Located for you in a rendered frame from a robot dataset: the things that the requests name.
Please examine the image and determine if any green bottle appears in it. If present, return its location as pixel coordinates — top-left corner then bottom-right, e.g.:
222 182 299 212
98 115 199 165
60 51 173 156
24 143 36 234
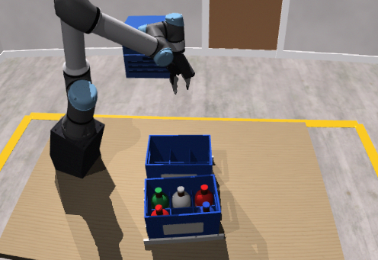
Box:
150 188 170 209

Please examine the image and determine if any blue crate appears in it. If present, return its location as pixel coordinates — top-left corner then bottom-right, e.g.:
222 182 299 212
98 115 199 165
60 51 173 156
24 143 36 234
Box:
145 135 213 178
144 175 221 239

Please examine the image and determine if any red bottle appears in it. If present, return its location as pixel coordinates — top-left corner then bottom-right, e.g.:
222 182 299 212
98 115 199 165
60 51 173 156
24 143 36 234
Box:
151 205 169 216
195 185 213 207

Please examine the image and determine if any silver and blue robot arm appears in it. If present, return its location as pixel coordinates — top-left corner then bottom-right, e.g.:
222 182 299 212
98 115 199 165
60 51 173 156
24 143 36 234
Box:
54 0 195 141

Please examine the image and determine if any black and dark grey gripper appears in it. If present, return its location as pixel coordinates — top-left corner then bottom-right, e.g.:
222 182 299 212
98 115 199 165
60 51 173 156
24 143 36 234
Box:
166 48 191 95

